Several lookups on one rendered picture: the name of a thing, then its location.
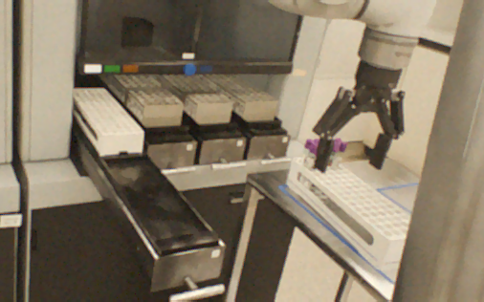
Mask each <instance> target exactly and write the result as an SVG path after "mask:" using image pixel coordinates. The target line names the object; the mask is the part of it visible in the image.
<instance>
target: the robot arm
mask: <svg viewBox="0 0 484 302"><path fill-rule="evenodd" d="M267 1H268V2H269V3H271V4H272V5H274V6H275V7H277V8H279V9H282V10H285V11H288V12H292V13H297V14H301V15H307V16H313V17H319V18H329V19H351V20H356V21H360V22H363V23H365V26H364V29H363V36H362V40H361V43H360V46H359V49H358V52H357V56H358V57H359V58H360V60H359V63H358V67H357V70H356V73H355V81H356V83H355V86H354V88H353V89H352V90H349V89H346V88H344V87H342V86H341V87H339V89H338V91H337V93H336V96H335V98H334V99H333V100H332V102H331V103H330V105H329V106H328V107H327V109H326V110H325V112H324V113H323V114H322V116H321V117H320V119H319V120H318V122H317V123H316V125H315V126H314V127H313V129H312V131H313V132H314V133H315V134H316V135H318V136H319V142H318V146H317V156H316V160H315V163H314V167H315V168H316V169H317V170H318V171H319V172H320V173H321V174H324V173H325V172H326V169H327V166H328V163H329V160H330V157H331V153H332V149H333V145H334V142H335V140H333V139H332V138H333V137H334V136H335V135H336V134H337V133H338V132H339V131H340V130H341V129H342V128H343V127H344V126H345V125H346V124H347V123H348V122H349V121H350V120H351V119H352V118H354V117H355V116H358V115H359V114H360V113H363V114H366V113H369V112H370V113H375V114H376V117H377V119H378V120H379V122H380V124H381V127H382V129H383V132H380V133H379V135H377V138H376V140H375V143H374V146H373V150H372V153H371V156H370V159H369V162H368V164H370V165H371V166H372V167H374V168H375V169H378V170H382V168H383V165H384V162H385V158H386V155H387V153H388V151H389V149H390V145H391V143H392V140H397V139H399V135H403V134H404V132H405V129H404V112H403V100H404V96H405V91H403V90H401V89H399V88H397V85H398V82H399V79H400V76H401V73H402V71H403V69H402V68H406V67H408V66H409V64H410V61H411V59H412V56H413V53H414V50H415V46H416V43H417V42H418V37H419V35H420V32H421V30H422V29H423V28H424V26H425V25H427V24H428V22H429V20H430V17H431V15H432V13H433V11H434V7H435V4H436V1H437V0H267ZM388 101H389V109H388V106H387V102H388ZM353 105H354V107H355V108H353V107H352V106H353ZM389 113H390V115H389ZM328 131H329V133H327V132H328ZM426 150H427V152H426V156H425V160H424V164H423V168H422V172H421V176H420V180H419V183H418V187H417V191H416V197H415V201H414V205H413V209H412V212H411V216H410V220H409V224H408V228H407V236H406V240H405V244H404V248H403V252H402V256H401V260H400V264H399V268H398V271H397V276H396V280H395V285H394V289H393V293H392V296H391V300H390V302H484V0H463V3H462V7H461V11H460V14H459V19H458V24H457V28H456V32H455V36H454V40H453V43H451V50H450V56H449V60H448V64H447V68H446V72H445V75H444V79H443V83H442V88H441V92H440V96H439V100H438V104H437V108H436V112H435V116H433V121H432V125H431V128H430V132H429V139H428V143H427V148H426Z"/></svg>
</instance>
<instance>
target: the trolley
mask: <svg viewBox="0 0 484 302"><path fill-rule="evenodd" d="M368 162H369V161H364V162H349V163H340V165H342V166H343V167H344V168H345V169H347V170H348V171H349V172H351V173H352V174H353V175H355V176H356V177H357V178H359V179H360V180H361V181H363V182H364V183H366V184H367V185H368V186H370V187H371V188H372V189H375V190H376V191H377V192H379V193H380V194H381V195H382V196H384V197H385V198H386V199H387V200H388V201H389V202H390V203H392V204H393V205H395V206H396V207H397V208H399V209H400V210H401V211H404V212H405V214H407V215H408V216H409V217H410V216H411V212H412V209H413V205H414V201H415V197H416V191H417V187H418V183H419V180H420V176H418V175H417V174H415V173H413V172H412V171H410V170H408V169H405V168H404V167H402V166H401V165H400V164H398V163H396V162H394V161H392V160H391V159H385V162H384V165H383V168H382V170H378V169H375V168H374V167H372V166H371V165H370V164H368ZM289 171H290V169H286V170H277V171H270V172H261V173H252V174H248V175H247V179H246V182H247V186H246V190H245V195H244V199H243V203H242V207H241V211H240V216H239V220H238V225H237V229H236V233H235V238H234V242H233V247H232V251H231V259H230V263H229V267H228V271H227V276H226V280H225V286H224V288H225V291H224V292H223V294H221V296H222V298H220V302H234V298H235V295H236V290H237V286H238V282H239V277H240V273H241V270H242V265H243V261H244V257H245V253H246V249H247V245H248V241H249V237H250V233H251V229H252V224H253V216H254V213H255V209H256V205H257V201H258V197H259V194H260V195H261V196H263V197H264V198H265V199H266V200H267V201H268V202H269V203H270V204H271V205H272V206H274V207H275V208H276V209H277V210H278V211H279V212H280V213H281V214H282V215H283V216H284V217H286V218H287V219H289V220H290V222H291V223H292V224H293V225H294V226H295V227H296V228H298V229H299V230H300V231H301V232H302V233H303V234H304V235H305V236H306V237H307V238H308V239H310V240H311V241H312V242H313V243H314V244H315V245H316V246H317V247H318V248H319V249H320V250H322V251H323V252H324V253H325V254H327V255H328V256H329V257H330V258H331V259H332V260H333V262H335V263H336V264H337V265H338V266H339V267H340V268H341V269H342V270H343V275H342V278H341V281H340V284H339V287H338V290H337V293H336V296H335V300H334V302H346V299H347V296H348V294H349V291H350V288H351V285H352V282H353V280H354V281H355V282H357V283H359V284H360V285H361V286H362V287H363V288H364V289H365V291H366V292H367V293H368V294H369V295H371V296H372V297H373V298H374V299H375V300H376V301H377V302H390V300H391V296H392V293H393V289H394V285H395V280H396V276H397V271H398V268H397V269H391V270H377V269H376V268H374V267H373V266H372V265H371V264H370V263H369V262H368V261H367V260H366V259H365V258H364V257H363V256H361V255H360V253H359V252H358V250H357V249H356V248H355V247H354V246H353V245H352V244H351V243H350V242H349V241H348V240H347V239H346V238H345V237H344V236H342V235H341V234H340V233H339V232H338V231H337V230H336V229H335V228H334V227H333V226H331V225H330V224H329V223H328V222H327V221H326V220H324V219H323V218H322V217H321V216H320V214H319V213H318V212H317V211H316V210H315V209H314V208H313V207H312V206H311V205H310V204H308V203H307V202H306V201H305V200H304V199H303V198H302V197H301V196H300V195H297V194H296V192H295V191H294V190H292V189H291V188H290V187H289V186H288V185H287V184H286V182H287V178H288V174H289Z"/></svg>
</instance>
